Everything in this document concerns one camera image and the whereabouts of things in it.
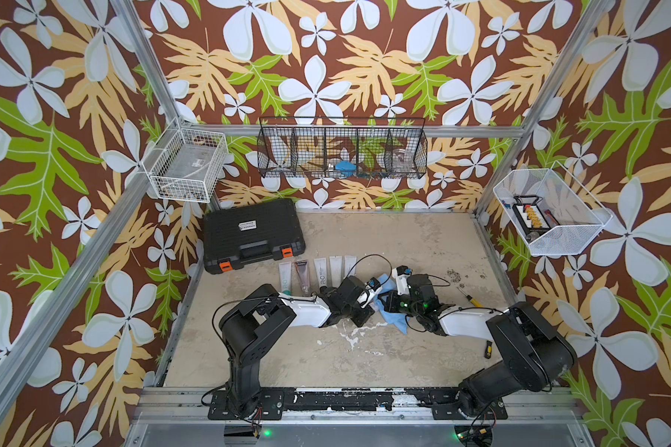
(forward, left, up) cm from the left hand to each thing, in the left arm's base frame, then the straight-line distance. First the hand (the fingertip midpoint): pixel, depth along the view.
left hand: (373, 304), depth 91 cm
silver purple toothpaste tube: (+14, +25, -2) cm, 29 cm away
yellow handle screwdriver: (+2, -34, -1) cm, 34 cm away
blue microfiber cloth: (+3, -4, +6) cm, 8 cm away
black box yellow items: (+19, -47, +25) cm, 56 cm away
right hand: (+2, -1, +1) cm, 3 cm away
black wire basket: (+46, +10, +30) cm, 55 cm away
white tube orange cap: (+14, +12, 0) cm, 19 cm away
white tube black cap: (+15, +18, -1) cm, 23 cm away
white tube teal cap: (+13, +31, -2) cm, 34 cm away
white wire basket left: (+32, +60, +32) cm, 76 cm away
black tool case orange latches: (+25, +49, +4) cm, 55 cm away
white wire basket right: (+17, -53, +26) cm, 61 cm away
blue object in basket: (+40, +9, +25) cm, 48 cm away
